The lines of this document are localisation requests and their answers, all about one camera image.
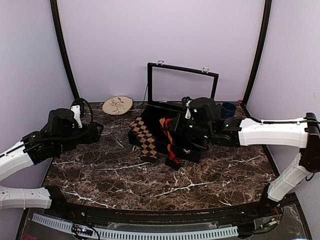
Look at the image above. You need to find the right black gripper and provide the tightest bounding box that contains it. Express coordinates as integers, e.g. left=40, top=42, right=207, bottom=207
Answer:
left=167, top=112, right=213, bottom=142

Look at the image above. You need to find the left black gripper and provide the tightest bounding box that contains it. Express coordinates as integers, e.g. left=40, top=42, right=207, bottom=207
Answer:
left=56, top=121, right=104, bottom=155

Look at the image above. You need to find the red yellow black argyle sock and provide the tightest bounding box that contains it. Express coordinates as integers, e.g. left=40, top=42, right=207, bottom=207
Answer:
left=159, top=118, right=181, bottom=171

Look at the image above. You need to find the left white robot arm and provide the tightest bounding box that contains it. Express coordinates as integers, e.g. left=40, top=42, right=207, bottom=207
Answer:
left=0, top=98, right=104, bottom=218

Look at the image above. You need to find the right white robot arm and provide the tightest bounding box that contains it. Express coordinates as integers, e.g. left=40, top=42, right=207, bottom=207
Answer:
left=160, top=97, right=320, bottom=217

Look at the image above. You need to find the brown tan argyle sock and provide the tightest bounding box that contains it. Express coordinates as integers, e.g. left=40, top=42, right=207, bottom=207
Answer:
left=129, top=116, right=158, bottom=163

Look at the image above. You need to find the black display box with lid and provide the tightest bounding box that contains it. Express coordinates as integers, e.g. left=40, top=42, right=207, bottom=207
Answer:
left=128, top=61, right=221, bottom=164

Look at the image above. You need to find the floral ceramic plate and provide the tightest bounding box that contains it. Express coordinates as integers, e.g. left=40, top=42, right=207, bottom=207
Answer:
left=102, top=96, right=133, bottom=116

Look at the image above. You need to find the dark blue mug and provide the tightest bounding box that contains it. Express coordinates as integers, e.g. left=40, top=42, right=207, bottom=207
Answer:
left=217, top=102, right=237, bottom=119

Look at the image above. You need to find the small circuit board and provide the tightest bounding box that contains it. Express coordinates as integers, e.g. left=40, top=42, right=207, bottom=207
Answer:
left=71, top=224, right=94, bottom=237

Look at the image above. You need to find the grey slotted cable duct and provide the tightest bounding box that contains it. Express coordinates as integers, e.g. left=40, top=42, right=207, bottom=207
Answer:
left=31, top=213, right=239, bottom=240

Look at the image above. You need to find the left black frame post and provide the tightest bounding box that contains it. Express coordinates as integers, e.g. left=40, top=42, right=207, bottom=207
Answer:
left=50, top=0, right=80, bottom=100

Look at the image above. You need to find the black frame post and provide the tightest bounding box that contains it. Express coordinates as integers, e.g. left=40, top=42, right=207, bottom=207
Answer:
left=50, top=0, right=80, bottom=100
left=242, top=0, right=273, bottom=105

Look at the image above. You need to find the black front rail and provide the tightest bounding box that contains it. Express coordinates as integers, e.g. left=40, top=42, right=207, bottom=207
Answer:
left=24, top=192, right=301, bottom=228

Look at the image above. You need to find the right black frame post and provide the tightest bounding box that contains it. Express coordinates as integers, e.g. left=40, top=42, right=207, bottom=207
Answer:
left=242, top=0, right=273, bottom=105

